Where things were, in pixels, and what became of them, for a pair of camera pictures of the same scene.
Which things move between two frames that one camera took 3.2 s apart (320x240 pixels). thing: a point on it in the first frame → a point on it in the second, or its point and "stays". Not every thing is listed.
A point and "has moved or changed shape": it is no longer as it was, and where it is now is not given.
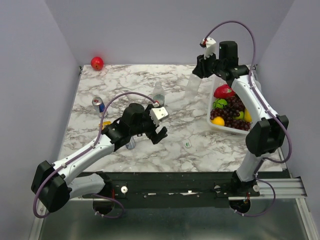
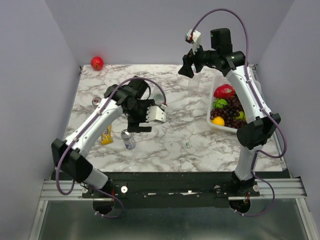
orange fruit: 218,120 stays
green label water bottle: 158,93 has moved or changed shape
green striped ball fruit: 219,103 stays
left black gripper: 161,135 → 134,125
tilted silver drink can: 131,144 stays
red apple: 97,63 stays
